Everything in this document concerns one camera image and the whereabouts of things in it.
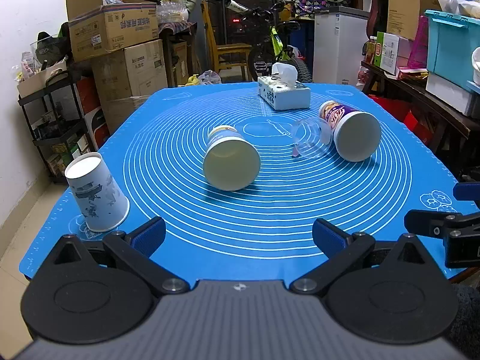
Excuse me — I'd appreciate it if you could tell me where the teal plastic storage bin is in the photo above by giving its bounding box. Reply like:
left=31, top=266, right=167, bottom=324
left=425, top=10, right=480, bottom=89

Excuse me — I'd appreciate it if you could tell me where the large cardboard box lower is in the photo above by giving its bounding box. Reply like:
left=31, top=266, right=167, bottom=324
left=90, top=39, right=168, bottom=102

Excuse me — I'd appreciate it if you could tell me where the purple printed paper cup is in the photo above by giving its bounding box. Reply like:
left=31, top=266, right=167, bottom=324
left=319, top=101, right=382, bottom=163

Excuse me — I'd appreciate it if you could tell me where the paper cup lying open-end forward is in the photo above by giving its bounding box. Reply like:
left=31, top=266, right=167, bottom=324
left=202, top=125, right=261, bottom=191

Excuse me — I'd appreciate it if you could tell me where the black green bicycle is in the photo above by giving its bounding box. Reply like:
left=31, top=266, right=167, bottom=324
left=225, top=0, right=312, bottom=83

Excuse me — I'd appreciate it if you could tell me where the green white carton box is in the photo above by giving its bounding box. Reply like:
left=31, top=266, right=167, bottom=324
left=373, top=32, right=400, bottom=76

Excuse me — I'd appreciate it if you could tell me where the white blue printed paper cup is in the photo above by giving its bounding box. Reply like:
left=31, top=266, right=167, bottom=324
left=64, top=152, right=130, bottom=233

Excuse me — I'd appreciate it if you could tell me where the black metal shelf rack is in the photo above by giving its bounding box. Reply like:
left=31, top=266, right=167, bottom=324
left=17, top=67, right=110, bottom=183

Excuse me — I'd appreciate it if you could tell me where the white chest freezer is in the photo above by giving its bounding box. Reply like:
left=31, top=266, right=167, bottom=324
left=312, top=6, right=369, bottom=86

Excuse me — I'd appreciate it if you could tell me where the clear plastic cup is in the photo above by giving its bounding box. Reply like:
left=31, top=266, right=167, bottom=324
left=291, top=117, right=333, bottom=159

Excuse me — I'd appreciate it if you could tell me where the blue silicone baking mat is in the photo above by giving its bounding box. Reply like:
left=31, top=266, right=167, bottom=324
left=18, top=81, right=480, bottom=288

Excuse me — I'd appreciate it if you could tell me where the wooden chair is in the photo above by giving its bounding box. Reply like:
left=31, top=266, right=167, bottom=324
left=200, top=1, right=252, bottom=81

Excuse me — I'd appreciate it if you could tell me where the tall brown cardboard sheet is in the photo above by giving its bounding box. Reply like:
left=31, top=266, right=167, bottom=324
left=386, top=0, right=441, bottom=40

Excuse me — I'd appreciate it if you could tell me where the white tissue box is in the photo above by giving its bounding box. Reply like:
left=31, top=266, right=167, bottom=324
left=257, top=63, right=311, bottom=111

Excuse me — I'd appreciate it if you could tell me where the dark wooden side table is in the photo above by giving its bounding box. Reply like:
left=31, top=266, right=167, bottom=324
left=361, top=61, right=479, bottom=161

